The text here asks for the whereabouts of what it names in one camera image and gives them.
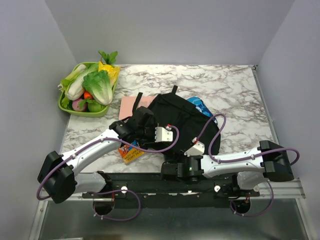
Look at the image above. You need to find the orange carrot toy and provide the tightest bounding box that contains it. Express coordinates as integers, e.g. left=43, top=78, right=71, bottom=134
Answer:
left=83, top=91, right=94, bottom=100

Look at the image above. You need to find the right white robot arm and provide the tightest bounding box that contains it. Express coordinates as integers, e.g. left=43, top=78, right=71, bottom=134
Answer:
left=160, top=140, right=295, bottom=196

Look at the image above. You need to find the aluminium rail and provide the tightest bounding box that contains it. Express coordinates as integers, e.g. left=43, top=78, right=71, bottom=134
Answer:
left=39, top=178, right=307, bottom=201

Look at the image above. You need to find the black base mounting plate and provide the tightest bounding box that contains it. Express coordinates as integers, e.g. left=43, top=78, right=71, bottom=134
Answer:
left=82, top=173, right=260, bottom=209

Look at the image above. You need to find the green plastic basket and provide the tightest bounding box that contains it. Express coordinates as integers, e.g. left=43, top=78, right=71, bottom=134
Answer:
left=58, top=60, right=121, bottom=117

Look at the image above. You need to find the green round vegetable toy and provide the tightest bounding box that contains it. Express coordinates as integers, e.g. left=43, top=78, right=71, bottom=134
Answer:
left=87, top=100, right=106, bottom=113

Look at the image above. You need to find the orange treehouse book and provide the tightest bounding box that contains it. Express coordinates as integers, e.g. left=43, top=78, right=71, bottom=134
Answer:
left=118, top=144, right=145, bottom=165

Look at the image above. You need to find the white bok choy toy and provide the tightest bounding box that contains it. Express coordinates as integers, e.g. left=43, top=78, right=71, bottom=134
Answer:
left=58, top=63, right=99, bottom=101

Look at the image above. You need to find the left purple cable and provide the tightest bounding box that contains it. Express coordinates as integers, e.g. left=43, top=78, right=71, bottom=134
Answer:
left=36, top=124, right=181, bottom=221

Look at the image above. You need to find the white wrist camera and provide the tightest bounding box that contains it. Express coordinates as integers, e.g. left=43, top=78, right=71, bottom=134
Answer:
left=184, top=137, right=205, bottom=157
left=154, top=126, right=174, bottom=143

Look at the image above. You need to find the blue patterned pencil case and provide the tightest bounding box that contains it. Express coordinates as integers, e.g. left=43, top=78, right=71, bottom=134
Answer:
left=187, top=96, right=213, bottom=118

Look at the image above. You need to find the pink notebook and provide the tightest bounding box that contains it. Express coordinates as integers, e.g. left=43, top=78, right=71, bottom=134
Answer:
left=118, top=96, right=155, bottom=120

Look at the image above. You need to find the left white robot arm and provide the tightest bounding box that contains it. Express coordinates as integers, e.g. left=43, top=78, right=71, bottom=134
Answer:
left=36, top=107, right=157, bottom=204

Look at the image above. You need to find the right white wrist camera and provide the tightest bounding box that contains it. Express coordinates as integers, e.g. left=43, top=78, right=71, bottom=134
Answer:
left=184, top=137, right=205, bottom=157

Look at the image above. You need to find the black student backpack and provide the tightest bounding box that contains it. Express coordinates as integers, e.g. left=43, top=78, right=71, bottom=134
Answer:
left=125, top=87, right=221, bottom=160

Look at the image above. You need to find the pink radish toy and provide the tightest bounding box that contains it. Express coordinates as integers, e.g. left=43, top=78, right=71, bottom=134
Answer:
left=71, top=98, right=87, bottom=112

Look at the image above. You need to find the yellow leafy vegetable toy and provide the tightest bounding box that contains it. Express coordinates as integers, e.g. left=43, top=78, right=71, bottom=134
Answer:
left=98, top=61, right=121, bottom=87

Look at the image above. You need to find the green lettuce toy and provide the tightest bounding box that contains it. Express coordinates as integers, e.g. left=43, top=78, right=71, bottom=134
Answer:
left=82, top=70, right=113, bottom=106

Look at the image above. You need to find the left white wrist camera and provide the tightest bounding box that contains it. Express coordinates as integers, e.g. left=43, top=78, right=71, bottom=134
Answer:
left=154, top=126, right=174, bottom=143

